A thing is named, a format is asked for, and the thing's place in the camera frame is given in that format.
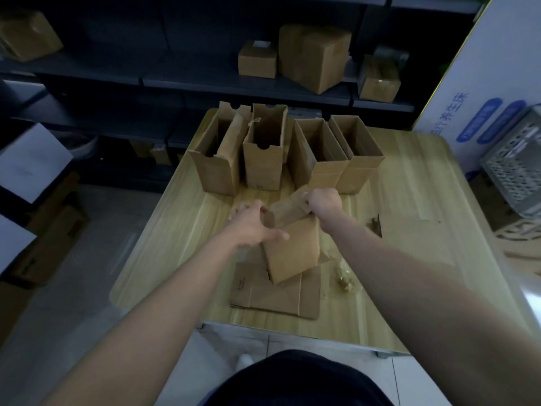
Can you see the dim brown flattened carton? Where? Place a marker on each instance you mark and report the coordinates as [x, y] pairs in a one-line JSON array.
[[50, 245]]

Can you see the small carton with white label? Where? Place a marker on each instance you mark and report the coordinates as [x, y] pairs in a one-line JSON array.
[[258, 61]]

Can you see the person's right hand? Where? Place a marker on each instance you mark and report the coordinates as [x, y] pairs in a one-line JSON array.
[[327, 205]]

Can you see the clear tape wad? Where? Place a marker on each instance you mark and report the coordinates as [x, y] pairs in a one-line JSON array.
[[344, 279]]

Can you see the clear peeled tape strip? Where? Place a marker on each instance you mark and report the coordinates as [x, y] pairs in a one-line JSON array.
[[289, 209]]

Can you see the large brown carton black logo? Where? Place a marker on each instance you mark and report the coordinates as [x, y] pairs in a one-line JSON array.
[[524, 241]]

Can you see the cluster of cardboard boxes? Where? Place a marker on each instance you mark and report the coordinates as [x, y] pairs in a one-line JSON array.
[[321, 173]]

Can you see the person's white left shoe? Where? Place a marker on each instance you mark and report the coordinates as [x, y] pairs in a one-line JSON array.
[[244, 362]]

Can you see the white plastic crate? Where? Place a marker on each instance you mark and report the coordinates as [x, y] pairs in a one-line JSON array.
[[515, 173]]

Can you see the person's dark shirt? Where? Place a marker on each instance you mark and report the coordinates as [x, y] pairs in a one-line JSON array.
[[296, 382]]

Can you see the small dim brown carton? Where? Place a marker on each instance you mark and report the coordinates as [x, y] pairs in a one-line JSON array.
[[158, 155]]

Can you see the grey metal table frame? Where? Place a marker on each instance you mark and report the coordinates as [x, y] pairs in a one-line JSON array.
[[296, 336]]

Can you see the brown carton with black print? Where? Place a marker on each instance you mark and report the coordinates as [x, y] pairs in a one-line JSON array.
[[29, 35]]

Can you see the small sealed brown carton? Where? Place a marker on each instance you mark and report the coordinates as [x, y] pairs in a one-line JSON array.
[[379, 84]]

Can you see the dark metal shelf unit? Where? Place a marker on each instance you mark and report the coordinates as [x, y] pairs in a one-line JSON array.
[[169, 80]]

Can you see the person's left forearm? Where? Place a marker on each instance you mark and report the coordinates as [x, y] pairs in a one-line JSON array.
[[139, 329]]

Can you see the person's left hand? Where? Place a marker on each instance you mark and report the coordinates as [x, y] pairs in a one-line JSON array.
[[253, 226]]

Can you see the person's right forearm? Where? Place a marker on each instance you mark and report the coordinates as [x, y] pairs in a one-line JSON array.
[[444, 308]]

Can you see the small brown cardboard box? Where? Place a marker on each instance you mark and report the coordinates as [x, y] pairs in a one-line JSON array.
[[405, 232]]

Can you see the grey wrapped item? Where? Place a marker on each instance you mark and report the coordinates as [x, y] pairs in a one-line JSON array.
[[395, 52]]

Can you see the white flat board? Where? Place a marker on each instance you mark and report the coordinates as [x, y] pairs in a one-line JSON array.
[[34, 162], [14, 245]]

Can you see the large white printed carton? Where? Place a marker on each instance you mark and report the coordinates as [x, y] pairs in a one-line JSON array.
[[486, 59]]

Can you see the large sealed brown carton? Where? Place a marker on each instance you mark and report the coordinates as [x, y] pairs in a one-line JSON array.
[[315, 59]]

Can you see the white plastic bag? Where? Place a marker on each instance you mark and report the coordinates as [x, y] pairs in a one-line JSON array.
[[84, 147]]

